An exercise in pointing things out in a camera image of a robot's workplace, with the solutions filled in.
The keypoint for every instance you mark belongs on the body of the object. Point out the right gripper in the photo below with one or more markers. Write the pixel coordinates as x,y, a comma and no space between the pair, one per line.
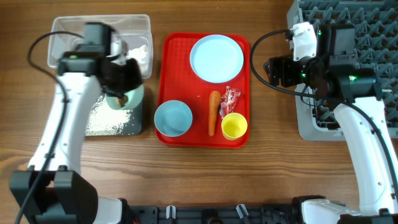
285,63

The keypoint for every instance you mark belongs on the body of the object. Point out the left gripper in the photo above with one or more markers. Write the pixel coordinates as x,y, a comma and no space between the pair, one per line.
136,79

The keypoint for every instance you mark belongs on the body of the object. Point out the brown food scrap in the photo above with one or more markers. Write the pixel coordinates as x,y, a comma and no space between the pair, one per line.
122,101

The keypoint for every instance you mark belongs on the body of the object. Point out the green bowl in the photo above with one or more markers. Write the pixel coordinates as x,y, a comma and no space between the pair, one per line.
134,99

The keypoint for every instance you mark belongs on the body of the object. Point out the white paper napkin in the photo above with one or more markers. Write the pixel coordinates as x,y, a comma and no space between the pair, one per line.
141,55

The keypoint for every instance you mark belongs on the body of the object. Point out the white rice pile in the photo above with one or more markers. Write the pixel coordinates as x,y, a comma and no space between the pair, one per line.
104,121

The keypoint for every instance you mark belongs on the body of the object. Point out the light blue bowl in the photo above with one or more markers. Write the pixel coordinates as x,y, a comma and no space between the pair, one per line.
173,118

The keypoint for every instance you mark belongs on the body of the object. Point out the yellow plastic cup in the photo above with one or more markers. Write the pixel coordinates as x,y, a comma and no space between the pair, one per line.
234,126

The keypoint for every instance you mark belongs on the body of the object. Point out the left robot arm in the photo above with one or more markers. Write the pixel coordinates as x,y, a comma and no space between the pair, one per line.
52,190

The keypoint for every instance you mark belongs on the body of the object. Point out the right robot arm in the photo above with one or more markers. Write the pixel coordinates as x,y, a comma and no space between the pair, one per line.
325,60

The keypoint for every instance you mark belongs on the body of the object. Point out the black waste tray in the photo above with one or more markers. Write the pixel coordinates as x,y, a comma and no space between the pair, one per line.
134,126

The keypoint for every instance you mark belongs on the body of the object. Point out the grey dishwasher rack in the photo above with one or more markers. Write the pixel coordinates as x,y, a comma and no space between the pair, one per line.
375,24

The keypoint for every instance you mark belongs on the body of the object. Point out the red candy wrapper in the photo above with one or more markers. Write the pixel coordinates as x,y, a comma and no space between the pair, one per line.
229,100

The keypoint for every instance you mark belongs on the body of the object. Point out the red plastic tray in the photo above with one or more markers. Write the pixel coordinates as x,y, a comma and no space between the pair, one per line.
179,82

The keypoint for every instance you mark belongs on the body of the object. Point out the clear plastic bin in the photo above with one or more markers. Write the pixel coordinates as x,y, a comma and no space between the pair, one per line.
134,29

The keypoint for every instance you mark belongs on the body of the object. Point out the light blue plate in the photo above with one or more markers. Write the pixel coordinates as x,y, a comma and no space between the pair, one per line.
216,58

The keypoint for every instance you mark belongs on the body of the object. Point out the orange carrot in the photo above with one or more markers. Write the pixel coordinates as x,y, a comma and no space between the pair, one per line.
214,102

